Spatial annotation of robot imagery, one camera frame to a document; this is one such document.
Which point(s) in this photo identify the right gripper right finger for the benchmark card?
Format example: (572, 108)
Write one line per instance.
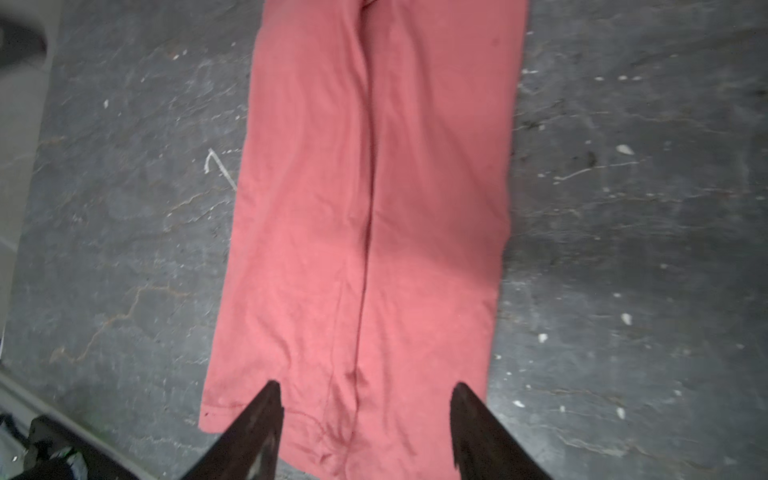
(482, 448)

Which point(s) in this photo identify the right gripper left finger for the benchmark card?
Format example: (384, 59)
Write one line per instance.
(249, 448)

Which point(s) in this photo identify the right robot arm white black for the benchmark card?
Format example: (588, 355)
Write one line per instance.
(54, 451)

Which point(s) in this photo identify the dark pink t-shirt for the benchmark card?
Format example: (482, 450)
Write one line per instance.
(370, 219)

